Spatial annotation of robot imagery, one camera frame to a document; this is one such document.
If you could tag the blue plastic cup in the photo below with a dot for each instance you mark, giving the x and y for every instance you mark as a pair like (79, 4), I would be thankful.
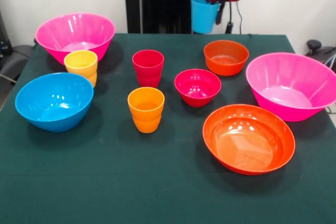
(203, 16)

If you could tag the small orange plastic bowl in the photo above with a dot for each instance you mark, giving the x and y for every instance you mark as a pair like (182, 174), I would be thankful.
(225, 61)

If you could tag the small crimson plastic bowl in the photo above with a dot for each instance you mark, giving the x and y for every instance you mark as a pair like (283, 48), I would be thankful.
(197, 87)

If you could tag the crimson plastic cup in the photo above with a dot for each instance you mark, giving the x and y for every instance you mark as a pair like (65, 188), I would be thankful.
(148, 69)

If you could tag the office chair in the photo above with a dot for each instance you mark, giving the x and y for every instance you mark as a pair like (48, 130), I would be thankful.
(15, 58)
(313, 44)

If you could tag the large pink plastic bowl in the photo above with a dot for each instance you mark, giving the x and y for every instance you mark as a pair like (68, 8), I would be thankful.
(288, 82)
(76, 30)

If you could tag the orange plastic cup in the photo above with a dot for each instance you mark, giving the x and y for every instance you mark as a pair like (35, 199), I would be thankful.
(145, 111)

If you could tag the large shallow orange bowl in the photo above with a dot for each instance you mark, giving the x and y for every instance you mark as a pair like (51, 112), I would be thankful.
(249, 140)

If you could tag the yellow plastic cup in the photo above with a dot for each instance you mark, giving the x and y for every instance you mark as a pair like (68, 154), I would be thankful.
(81, 64)

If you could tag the blue plastic bowl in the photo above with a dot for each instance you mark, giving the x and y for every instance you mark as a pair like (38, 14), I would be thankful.
(52, 98)

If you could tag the dark green tablecloth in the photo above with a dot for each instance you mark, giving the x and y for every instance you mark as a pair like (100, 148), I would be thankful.
(105, 169)

